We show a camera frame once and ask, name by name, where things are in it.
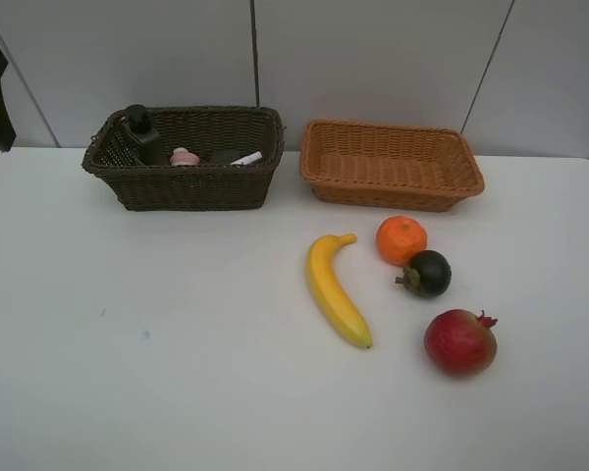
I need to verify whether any orange mandarin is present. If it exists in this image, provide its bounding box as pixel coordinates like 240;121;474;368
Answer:
376;216;428;267

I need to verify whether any white marker pink cap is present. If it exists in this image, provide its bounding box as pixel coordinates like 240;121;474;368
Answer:
231;151;263;166

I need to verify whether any red pomegranate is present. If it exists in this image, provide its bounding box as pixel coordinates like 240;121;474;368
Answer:
423;309;498;378

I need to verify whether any pink bottle white cap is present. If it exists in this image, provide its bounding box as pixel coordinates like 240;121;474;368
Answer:
170;147;200;166

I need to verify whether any black whiteboard eraser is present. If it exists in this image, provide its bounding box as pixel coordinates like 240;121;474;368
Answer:
210;150;241;165

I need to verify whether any black plastic bottle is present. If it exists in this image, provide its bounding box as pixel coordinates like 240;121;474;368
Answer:
124;104;169;166

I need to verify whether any yellow banana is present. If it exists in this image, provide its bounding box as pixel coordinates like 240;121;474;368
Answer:
305;234;373;349

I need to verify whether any dark purple mangosteen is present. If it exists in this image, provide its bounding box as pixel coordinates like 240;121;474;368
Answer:
395;250;452;298

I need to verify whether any dark brown wicker basket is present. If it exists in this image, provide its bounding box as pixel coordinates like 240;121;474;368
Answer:
81;106;284;212

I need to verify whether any orange wicker basket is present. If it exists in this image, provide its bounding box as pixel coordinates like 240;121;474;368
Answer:
299;120;485;212

